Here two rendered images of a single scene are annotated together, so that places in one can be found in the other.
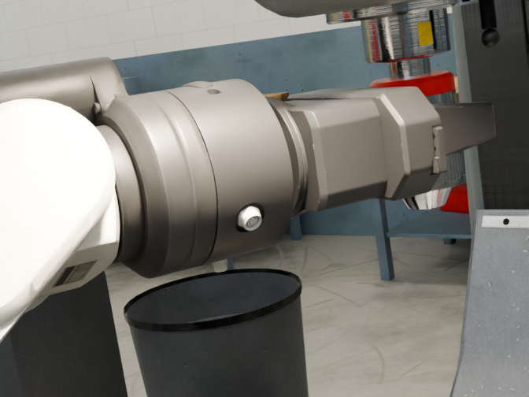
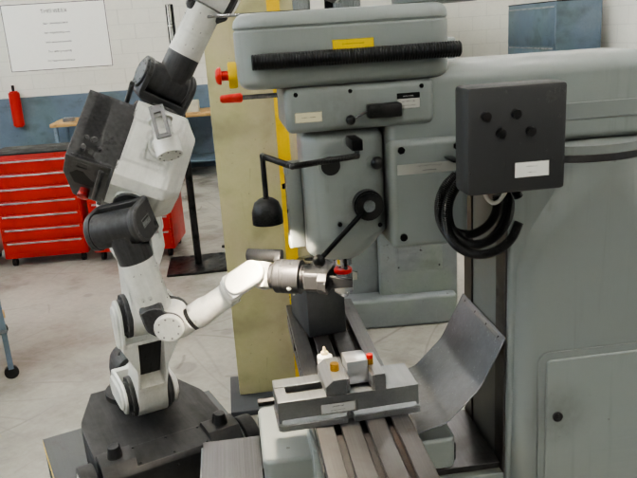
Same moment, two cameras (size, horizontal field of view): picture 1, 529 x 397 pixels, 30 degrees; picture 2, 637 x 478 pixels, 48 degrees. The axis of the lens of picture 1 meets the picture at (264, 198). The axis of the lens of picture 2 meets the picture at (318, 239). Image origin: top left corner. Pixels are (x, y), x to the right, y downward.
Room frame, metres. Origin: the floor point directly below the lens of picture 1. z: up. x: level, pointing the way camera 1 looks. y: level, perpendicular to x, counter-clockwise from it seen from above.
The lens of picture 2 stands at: (-0.70, -1.23, 1.85)
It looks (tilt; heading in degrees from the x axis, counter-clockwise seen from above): 16 degrees down; 44
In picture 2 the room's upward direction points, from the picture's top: 4 degrees counter-clockwise
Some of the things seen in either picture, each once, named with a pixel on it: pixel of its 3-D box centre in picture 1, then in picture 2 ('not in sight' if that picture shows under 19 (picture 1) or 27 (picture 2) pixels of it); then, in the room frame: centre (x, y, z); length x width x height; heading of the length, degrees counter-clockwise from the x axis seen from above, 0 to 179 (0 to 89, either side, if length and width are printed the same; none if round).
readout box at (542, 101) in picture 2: not in sight; (510, 137); (0.57, -0.54, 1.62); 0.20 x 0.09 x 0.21; 141
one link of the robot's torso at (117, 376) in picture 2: not in sight; (144, 386); (0.48, 0.82, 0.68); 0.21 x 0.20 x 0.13; 71
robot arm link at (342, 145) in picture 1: (279, 161); (308, 278); (0.51, -0.01, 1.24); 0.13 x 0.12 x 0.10; 28
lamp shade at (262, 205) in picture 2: not in sight; (266, 210); (0.37, -0.03, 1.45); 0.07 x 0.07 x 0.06
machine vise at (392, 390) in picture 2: not in sight; (344, 387); (0.46, -0.16, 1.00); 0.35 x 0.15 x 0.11; 143
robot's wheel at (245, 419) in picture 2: not in sight; (247, 443); (0.64, 0.47, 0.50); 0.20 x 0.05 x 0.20; 71
